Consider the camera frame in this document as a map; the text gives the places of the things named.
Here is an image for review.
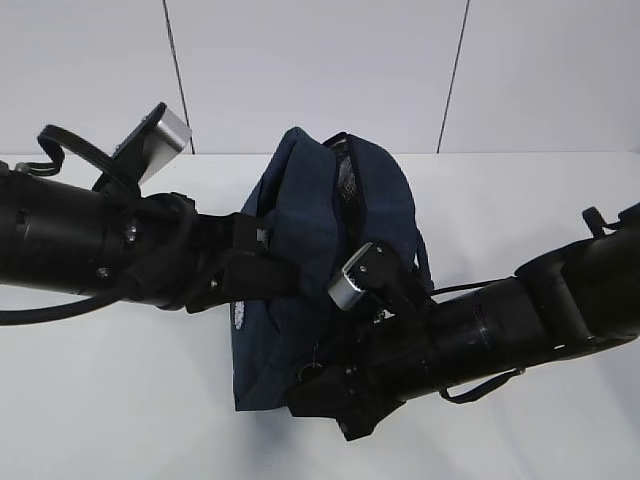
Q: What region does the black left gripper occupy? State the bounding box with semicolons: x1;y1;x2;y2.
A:
119;193;300;313

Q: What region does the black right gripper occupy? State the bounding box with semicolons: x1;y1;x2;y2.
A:
287;319;439;428

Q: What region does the dark blue insulated lunch bag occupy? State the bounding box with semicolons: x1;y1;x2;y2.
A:
230;127;434;411

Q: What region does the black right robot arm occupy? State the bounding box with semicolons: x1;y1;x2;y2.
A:
285;206;639;440

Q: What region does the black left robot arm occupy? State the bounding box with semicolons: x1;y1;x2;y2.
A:
1;169;299;313

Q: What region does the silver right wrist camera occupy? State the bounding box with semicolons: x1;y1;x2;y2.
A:
328;242;436;317

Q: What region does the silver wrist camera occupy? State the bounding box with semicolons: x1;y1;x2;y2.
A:
328;242;436;317
92;102;192;198

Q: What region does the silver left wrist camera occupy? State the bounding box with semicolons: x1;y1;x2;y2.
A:
92;102;192;198

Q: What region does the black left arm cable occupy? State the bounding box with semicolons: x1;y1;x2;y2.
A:
0;292;126;329

